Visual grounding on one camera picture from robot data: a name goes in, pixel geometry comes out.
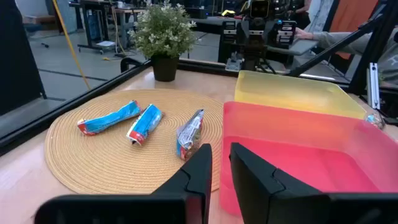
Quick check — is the silver aluminium bracket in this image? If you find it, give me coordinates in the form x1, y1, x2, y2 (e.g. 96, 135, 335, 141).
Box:
366, 62, 381, 110

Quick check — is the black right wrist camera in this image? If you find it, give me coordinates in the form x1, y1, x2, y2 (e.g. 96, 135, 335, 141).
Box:
248, 0, 271, 19

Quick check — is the round woven straw placemat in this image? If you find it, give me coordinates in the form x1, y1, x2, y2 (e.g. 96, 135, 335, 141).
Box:
44, 88, 224, 195

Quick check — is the potted plant in black pot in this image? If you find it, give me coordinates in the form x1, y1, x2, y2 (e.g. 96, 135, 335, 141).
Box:
127, 0, 197, 83

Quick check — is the black partition curtain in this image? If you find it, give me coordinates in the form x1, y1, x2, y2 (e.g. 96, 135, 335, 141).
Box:
0, 0, 47, 116

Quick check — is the person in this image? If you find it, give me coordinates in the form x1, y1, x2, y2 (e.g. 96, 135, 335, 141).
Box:
294, 26, 398, 86
292, 0, 333, 34

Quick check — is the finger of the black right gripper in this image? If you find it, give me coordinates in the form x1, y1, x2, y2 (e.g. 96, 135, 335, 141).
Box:
221, 20, 238, 44
275, 19, 298, 47

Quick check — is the grey desk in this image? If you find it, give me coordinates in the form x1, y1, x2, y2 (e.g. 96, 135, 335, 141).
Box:
267, 39, 320, 57

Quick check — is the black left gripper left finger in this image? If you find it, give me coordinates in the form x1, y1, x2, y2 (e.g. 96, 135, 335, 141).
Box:
34, 143, 213, 224

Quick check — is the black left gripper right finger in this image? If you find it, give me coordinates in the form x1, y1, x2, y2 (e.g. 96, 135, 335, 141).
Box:
229, 142, 398, 224

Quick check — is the pink plastic bin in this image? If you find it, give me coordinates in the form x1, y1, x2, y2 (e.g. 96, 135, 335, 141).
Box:
219, 101, 398, 217

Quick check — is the yellow plastic bin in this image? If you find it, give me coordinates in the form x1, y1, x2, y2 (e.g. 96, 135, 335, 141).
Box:
234, 70, 368, 120

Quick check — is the blue granola bar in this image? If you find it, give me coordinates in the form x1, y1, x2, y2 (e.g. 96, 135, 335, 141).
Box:
126, 103, 164, 146
76, 100, 142, 136
175, 108, 205, 161

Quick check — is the black workshop table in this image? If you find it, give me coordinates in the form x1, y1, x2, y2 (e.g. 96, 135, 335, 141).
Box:
68, 0, 147, 55

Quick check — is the person's hand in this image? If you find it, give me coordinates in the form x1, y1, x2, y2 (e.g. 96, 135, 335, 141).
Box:
294, 27, 315, 40

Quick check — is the yellow cable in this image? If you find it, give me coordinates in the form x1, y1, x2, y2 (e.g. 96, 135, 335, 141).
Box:
51, 0, 91, 91

